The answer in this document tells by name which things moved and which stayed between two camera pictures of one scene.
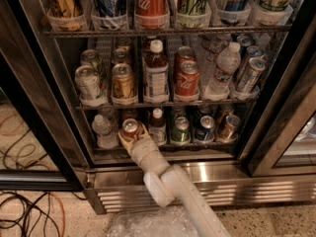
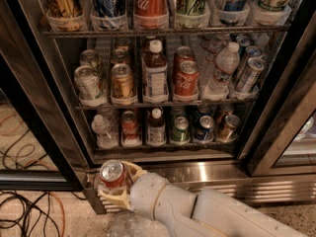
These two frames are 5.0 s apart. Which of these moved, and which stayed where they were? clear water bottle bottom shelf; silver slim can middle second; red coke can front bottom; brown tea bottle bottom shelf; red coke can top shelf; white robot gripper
Moved: red coke can front bottom; white robot gripper
Stayed: clear water bottle bottom shelf; red coke can top shelf; silver slim can middle second; brown tea bottle bottom shelf
